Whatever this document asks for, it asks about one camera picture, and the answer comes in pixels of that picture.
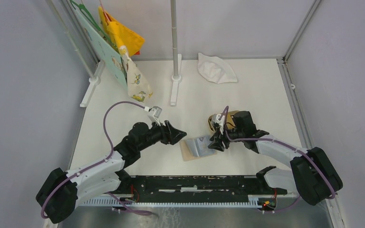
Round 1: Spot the teal printed hanging cloth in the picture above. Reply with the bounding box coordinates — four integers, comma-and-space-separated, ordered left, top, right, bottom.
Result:
70, 0, 127, 89

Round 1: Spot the yellow hanging cloth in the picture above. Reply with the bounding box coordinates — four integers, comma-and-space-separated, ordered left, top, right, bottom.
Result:
98, 6, 145, 57

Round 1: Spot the grey vertical pole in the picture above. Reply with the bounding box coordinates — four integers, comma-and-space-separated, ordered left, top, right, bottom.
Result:
170, 0, 180, 81

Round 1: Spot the white printed hanging cloth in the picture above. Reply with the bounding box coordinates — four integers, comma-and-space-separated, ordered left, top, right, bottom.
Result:
119, 45, 153, 103

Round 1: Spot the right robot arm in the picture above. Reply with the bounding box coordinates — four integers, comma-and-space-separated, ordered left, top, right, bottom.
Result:
208, 111, 343, 206

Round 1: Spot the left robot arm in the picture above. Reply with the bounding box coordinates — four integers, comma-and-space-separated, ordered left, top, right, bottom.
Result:
36, 120, 187, 224

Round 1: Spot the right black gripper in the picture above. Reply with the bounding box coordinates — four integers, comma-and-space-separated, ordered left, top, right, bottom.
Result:
208, 123, 245, 152

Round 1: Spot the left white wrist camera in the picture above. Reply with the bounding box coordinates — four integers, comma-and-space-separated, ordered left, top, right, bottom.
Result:
144, 106, 162, 126

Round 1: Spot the white left rack foot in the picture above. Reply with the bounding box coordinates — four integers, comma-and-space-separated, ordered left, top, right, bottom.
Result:
79, 60, 105, 108

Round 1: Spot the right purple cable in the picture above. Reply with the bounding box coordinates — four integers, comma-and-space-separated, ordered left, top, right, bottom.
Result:
218, 105, 337, 213

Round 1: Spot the beige oval tray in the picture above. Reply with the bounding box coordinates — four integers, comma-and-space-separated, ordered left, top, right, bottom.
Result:
208, 110, 239, 133

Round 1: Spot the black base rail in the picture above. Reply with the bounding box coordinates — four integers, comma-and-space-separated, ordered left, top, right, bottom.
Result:
112, 175, 287, 203

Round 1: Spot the white pole base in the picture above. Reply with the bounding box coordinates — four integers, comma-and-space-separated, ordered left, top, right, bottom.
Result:
170, 53, 182, 106

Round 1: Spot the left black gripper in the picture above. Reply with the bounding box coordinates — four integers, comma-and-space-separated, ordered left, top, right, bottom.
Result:
138, 118, 187, 151

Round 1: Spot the white crumpled cloth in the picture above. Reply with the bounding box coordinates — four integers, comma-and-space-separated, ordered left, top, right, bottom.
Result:
197, 53, 238, 84

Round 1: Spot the beige card holder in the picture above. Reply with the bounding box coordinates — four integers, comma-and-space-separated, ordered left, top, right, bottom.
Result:
179, 135, 217, 162

